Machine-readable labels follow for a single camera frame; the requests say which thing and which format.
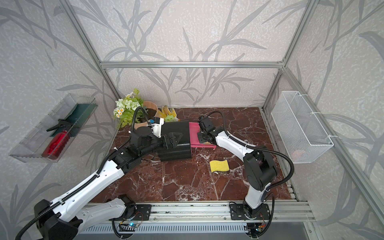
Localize green circuit board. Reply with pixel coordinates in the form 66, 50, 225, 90
118, 222, 142, 232
246, 223, 266, 238

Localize white wire mesh basket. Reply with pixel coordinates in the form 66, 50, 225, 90
271, 91, 334, 164

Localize clear plastic wall tray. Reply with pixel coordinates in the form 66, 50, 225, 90
9, 94, 98, 163

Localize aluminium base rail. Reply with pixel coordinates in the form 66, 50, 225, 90
61, 201, 316, 224

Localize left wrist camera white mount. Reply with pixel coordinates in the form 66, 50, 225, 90
149, 117, 165, 138

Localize green white artificial flowers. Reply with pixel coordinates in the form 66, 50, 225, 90
113, 88, 144, 129

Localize left green circuit board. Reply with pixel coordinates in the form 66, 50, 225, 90
118, 222, 142, 232

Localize black drawer cabinet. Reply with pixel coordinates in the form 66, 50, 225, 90
157, 121, 192, 162

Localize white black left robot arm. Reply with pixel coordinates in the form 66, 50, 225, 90
32, 127, 183, 240

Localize yellow white garden glove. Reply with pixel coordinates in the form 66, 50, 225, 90
158, 105, 180, 123

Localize yellow wavy scrub sponge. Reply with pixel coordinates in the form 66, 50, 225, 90
210, 160, 230, 173

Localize black corrugated right cable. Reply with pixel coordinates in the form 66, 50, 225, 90
202, 110, 295, 191

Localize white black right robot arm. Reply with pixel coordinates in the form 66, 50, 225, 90
198, 116, 278, 215

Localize red spray bottle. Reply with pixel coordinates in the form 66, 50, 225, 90
42, 130, 70, 160

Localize right green circuit board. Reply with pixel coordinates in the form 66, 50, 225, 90
246, 223, 266, 238

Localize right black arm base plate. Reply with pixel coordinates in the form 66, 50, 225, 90
229, 202, 271, 221

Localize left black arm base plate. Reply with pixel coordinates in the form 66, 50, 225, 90
115, 204, 152, 221

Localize pink top drawer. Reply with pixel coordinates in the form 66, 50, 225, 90
189, 122, 217, 149

